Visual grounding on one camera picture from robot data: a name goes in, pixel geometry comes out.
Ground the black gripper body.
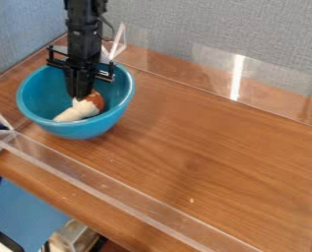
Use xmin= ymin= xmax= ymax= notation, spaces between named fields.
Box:
xmin=46 ymin=30 xmax=116 ymax=83

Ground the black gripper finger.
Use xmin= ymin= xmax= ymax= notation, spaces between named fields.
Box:
xmin=65 ymin=68 xmax=82 ymax=98
xmin=82 ymin=69 xmax=97 ymax=97

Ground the toy mushroom brown cap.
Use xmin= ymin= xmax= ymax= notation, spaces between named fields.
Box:
xmin=52 ymin=90 xmax=108 ymax=123

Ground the blue bowl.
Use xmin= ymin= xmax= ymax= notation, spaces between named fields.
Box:
xmin=17 ymin=64 xmax=136 ymax=140

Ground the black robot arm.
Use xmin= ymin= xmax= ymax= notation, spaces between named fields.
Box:
xmin=46 ymin=0 xmax=116 ymax=100

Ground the clear acrylic front barrier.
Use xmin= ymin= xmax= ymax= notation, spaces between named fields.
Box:
xmin=9 ymin=131 xmax=262 ymax=252

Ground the clear acrylic barrier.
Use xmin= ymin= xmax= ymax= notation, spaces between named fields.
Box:
xmin=117 ymin=25 xmax=312 ymax=126
xmin=9 ymin=131 xmax=262 ymax=252

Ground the clear acrylic back barrier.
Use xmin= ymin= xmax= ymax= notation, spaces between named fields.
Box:
xmin=117 ymin=25 xmax=312 ymax=126

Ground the metallic box under table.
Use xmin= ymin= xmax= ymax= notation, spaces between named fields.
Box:
xmin=40 ymin=220 xmax=100 ymax=252

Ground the black device bottom left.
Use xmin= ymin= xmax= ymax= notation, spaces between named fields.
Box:
xmin=0 ymin=228 xmax=26 ymax=252

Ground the clear acrylic corner bracket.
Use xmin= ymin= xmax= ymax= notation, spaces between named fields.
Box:
xmin=101 ymin=24 xmax=127 ymax=64

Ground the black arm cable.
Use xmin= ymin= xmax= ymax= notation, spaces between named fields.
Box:
xmin=96 ymin=15 xmax=117 ymax=43

